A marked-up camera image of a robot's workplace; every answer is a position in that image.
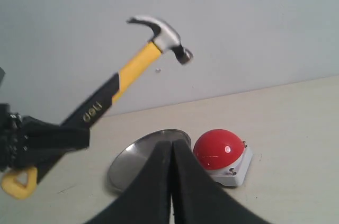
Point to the yellow black claw hammer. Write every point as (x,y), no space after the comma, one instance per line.
(87,114)

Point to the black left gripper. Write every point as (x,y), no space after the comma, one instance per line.
(35,145)

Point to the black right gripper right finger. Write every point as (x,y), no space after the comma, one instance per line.
(197,198)

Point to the red dome push button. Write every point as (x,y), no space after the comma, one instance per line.
(224,156)

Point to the round steel plate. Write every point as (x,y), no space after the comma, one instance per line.
(127,164)

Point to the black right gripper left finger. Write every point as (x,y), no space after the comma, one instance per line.
(148,198)

